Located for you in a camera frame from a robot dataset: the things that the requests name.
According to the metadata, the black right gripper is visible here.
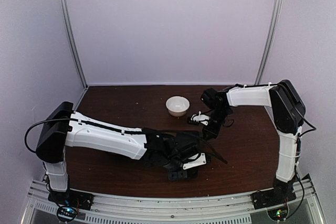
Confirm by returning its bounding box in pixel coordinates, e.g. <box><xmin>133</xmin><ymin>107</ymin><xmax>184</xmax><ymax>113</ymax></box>
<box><xmin>203</xmin><ymin>107</ymin><xmax>230</xmax><ymax>140</ymax></box>

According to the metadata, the black zippered tool case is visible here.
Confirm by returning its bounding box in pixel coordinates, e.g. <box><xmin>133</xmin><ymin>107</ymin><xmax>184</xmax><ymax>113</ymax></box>
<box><xmin>191</xmin><ymin>135</ymin><xmax>228</xmax><ymax>179</ymax></box>

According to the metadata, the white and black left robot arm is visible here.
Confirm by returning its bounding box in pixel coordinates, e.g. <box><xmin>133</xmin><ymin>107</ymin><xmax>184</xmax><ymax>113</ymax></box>
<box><xmin>25</xmin><ymin>102</ymin><xmax>207</xmax><ymax>205</ymax></box>

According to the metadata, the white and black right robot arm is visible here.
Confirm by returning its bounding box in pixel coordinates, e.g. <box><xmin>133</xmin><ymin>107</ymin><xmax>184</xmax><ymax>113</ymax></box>
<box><xmin>201</xmin><ymin>80</ymin><xmax>307</xmax><ymax>204</ymax></box>

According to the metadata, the white ceramic bowl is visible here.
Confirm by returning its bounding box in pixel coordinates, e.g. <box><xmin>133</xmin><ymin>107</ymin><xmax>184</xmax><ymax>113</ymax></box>
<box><xmin>165</xmin><ymin>96</ymin><xmax>190</xmax><ymax>117</ymax></box>

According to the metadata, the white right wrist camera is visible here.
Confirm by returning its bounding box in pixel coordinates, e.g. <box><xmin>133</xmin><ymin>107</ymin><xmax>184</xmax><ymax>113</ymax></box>
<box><xmin>187</xmin><ymin>111</ymin><xmax>210</xmax><ymax>125</ymax></box>

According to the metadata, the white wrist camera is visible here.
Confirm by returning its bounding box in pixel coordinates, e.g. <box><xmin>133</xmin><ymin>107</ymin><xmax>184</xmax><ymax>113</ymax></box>
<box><xmin>187</xmin><ymin>111</ymin><xmax>210</xmax><ymax>125</ymax></box>
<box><xmin>183</xmin><ymin>153</ymin><xmax>207</xmax><ymax>170</ymax></box>

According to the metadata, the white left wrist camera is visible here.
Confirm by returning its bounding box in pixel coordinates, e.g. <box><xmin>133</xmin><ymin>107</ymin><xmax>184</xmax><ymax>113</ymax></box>
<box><xmin>183</xmin><ymin>153</ymin><xmax>207</xmax><ymax>170</ymax></box>

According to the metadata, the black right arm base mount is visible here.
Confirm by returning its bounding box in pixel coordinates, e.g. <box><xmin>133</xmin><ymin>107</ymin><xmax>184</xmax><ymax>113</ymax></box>
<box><xmin>251</xmin><ymin>189</ymin><xmax>297</xmax><ymax>210</ymax></box>

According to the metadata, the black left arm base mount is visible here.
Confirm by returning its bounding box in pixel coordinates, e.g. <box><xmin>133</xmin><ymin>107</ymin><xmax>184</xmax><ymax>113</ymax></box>
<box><xmin>48</xmin><ymin>189</ymin><xmax>93</xmax><ymax>210</ymax></box>

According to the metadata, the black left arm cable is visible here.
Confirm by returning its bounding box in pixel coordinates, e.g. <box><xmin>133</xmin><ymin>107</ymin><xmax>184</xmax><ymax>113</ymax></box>
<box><xmin>24</xmin><ymin>119</ymin><xmax>74</xmax><ymax>154</ymax></box>

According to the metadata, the right aluminium frame post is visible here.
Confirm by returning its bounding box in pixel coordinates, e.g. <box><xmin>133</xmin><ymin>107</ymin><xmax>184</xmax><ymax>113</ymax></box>
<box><xmin>254</xmin><ymin>0</ymin><xmax>283</xmax><ymax>85</ymax></box>

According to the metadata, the aluminium frame post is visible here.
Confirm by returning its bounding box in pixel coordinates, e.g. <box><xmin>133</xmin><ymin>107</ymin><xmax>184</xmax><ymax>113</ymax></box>
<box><xmin>254</xmin><ymin>0</ymin><xmax>283</xmax><ymax>85</ymax></box>
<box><xmin>60</xmin><ymin>0</ymin><xmax>88</xmax><ymax>89</ymax></box>

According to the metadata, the left aluminium frame post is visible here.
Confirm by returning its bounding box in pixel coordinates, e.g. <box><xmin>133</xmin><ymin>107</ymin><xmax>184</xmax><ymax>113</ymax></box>
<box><xmin>60</xmin><ymin>0</ymin><xmax>88</xmax><ymax>89</ymax></box>

